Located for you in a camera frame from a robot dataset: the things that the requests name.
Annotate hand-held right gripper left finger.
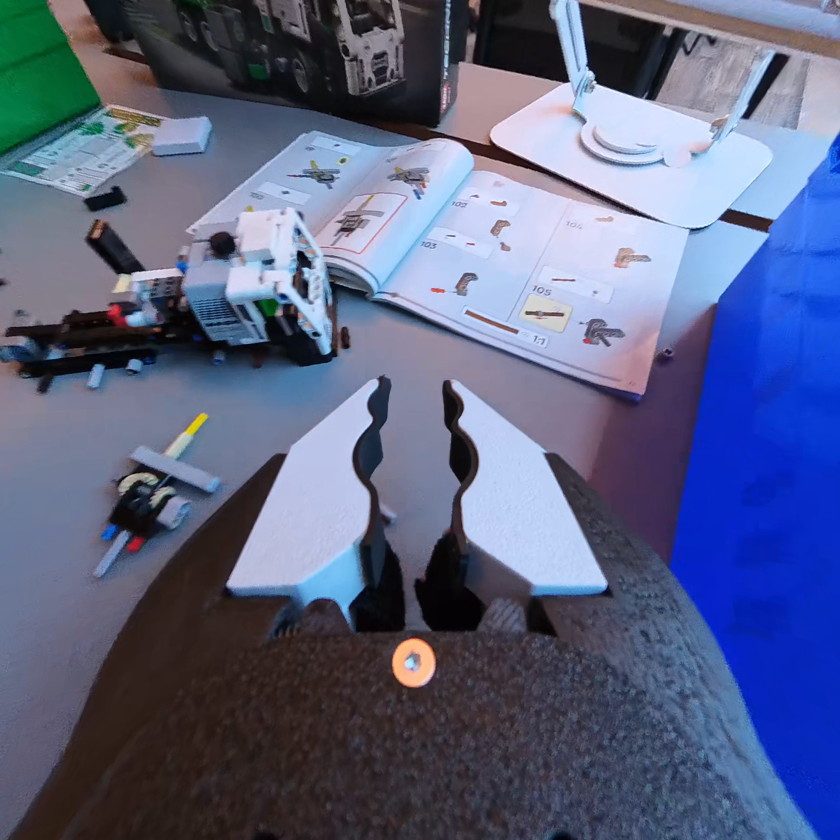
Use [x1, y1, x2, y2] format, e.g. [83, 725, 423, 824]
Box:
[225, 375, 393, 629]

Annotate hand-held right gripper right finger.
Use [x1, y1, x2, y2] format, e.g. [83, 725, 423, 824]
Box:
[441, 378, 610, 622]

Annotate grey black lego gear assembly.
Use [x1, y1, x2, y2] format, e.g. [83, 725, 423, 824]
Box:
[92, 412, 222, 578]

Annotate white black lego truck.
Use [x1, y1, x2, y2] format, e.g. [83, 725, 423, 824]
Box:
[0, 206, 349, 395]

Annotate black lego set box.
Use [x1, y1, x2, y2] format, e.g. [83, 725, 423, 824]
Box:
[128, 0, 470, 129]

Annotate open instruction booklet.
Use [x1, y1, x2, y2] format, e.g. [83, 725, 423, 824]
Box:
[187, 131, 690, 401]

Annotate blue plastic bin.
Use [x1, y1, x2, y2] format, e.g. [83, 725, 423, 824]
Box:
[669, 131, 840, 840]

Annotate white metal laptop stand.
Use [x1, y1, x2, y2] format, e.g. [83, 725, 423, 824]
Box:
[489, 0, 840, 231]

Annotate small white box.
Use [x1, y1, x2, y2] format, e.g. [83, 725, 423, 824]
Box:
[152, 117, 213, 157]

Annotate sticker sheet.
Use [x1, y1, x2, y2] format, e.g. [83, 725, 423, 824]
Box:
[0, 104, 165, 198]

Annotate green plastic bin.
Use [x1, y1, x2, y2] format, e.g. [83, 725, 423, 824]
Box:
[0, 0, 102, 158]

